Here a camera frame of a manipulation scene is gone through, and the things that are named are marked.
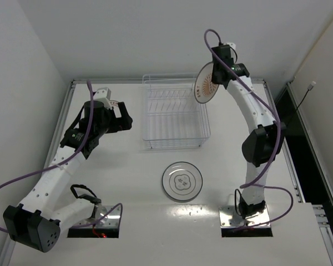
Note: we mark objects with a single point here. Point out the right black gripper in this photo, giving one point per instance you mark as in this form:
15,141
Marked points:
218,76

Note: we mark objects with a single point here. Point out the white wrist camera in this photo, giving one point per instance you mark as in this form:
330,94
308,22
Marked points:
103,95
232,45

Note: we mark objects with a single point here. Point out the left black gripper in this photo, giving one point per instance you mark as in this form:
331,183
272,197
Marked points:
120,119

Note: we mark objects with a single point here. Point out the metal base plate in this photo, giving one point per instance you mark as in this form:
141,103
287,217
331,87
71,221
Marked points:
106,217
230,219

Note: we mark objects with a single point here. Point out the plate with green lettering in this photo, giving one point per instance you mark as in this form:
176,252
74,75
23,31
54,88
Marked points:
113,103

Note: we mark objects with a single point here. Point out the white plate with dark rim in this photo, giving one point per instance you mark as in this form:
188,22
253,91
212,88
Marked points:
182,181

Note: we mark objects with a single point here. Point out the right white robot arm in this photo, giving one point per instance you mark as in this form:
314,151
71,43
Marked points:
266,132

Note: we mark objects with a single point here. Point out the plate with orange sunburst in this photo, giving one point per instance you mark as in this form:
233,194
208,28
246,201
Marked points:
204,88

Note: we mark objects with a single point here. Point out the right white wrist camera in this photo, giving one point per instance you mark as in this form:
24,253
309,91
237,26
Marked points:
232,45

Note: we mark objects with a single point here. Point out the white wire dish rack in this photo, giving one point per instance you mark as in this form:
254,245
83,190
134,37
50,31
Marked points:
173,119

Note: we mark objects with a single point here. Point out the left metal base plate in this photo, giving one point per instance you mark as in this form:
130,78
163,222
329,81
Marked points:
106,217

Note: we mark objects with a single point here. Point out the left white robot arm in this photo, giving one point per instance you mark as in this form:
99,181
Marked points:
35,222

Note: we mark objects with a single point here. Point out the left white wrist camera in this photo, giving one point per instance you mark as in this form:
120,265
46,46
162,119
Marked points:
103,95

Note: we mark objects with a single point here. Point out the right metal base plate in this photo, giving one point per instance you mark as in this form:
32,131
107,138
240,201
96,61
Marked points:
230,219

